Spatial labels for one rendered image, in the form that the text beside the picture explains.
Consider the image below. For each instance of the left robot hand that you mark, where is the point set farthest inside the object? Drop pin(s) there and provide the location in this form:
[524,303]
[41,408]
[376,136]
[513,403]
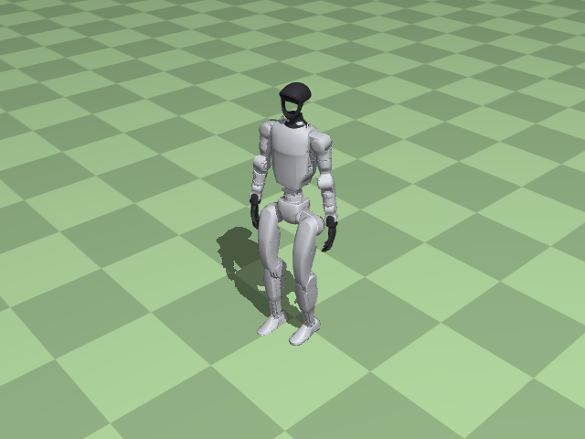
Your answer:
[330,223]

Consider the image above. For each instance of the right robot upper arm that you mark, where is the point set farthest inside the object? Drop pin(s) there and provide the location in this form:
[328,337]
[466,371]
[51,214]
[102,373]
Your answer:
[263,160]

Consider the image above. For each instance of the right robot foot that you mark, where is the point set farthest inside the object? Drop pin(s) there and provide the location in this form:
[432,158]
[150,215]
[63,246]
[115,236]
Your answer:
[272,324]

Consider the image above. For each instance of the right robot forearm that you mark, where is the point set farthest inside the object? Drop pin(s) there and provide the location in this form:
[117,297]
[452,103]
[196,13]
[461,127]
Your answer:
[258,182]

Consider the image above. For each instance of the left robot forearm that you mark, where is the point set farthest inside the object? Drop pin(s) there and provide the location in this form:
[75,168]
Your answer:
[329,201]

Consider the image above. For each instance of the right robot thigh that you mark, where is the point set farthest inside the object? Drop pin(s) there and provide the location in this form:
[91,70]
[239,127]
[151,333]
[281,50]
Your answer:
[269,239]

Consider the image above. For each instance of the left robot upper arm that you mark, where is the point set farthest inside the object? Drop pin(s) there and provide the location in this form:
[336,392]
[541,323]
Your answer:
[322,144]

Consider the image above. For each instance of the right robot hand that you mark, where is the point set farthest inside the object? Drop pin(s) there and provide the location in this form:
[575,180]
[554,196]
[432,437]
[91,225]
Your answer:
[254,210]

